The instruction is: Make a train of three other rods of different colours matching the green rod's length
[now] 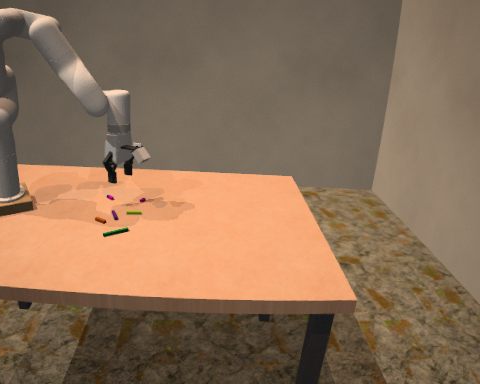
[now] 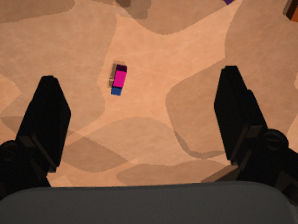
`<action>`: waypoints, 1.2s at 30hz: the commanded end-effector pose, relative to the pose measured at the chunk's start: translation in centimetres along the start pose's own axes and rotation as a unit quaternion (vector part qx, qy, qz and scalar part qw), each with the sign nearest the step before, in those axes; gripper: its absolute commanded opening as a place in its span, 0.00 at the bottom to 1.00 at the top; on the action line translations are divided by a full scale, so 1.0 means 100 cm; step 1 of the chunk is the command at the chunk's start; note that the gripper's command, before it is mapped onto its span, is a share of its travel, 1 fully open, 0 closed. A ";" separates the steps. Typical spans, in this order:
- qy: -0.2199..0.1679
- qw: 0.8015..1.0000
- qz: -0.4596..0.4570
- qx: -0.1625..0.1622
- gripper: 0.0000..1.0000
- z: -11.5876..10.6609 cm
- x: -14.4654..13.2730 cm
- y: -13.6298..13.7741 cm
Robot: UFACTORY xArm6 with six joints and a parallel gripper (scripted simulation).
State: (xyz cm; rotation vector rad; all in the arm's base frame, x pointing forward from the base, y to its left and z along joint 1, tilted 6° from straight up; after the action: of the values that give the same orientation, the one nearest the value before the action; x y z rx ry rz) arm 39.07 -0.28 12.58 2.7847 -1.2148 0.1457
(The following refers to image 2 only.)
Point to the magenta rod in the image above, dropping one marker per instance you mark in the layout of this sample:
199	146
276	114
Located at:
120	75

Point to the small blue block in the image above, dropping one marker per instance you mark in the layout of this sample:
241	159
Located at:
116	90

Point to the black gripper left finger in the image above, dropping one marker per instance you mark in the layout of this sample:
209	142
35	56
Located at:
26	161

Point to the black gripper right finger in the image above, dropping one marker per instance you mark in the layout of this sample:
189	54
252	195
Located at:
270	160

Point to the purple rod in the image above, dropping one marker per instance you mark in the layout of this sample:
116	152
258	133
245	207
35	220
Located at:
228	1

